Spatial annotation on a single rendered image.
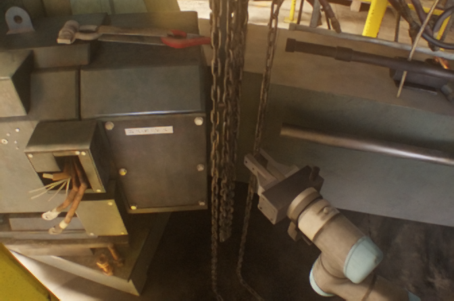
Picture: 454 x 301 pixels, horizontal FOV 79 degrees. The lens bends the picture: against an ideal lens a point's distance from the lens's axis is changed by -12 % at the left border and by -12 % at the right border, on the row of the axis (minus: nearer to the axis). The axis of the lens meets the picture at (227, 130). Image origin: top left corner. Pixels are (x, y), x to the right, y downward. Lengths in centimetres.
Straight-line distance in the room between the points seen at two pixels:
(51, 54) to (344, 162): 104
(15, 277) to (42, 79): 41
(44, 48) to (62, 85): 10
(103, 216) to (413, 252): 124
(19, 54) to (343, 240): 71
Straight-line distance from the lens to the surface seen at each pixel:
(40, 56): 71
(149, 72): 62
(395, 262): 145
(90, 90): 64
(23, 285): 42
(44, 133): 65
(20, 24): 83
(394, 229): 154
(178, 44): 65
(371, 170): 130
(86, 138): 60
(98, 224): 81
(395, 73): 118
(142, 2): 115
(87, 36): 67
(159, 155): 68
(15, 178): 84
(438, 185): 144
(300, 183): 62
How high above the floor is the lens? 115
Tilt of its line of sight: 42 degrees down
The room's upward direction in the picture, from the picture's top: 3 degrees clockwise
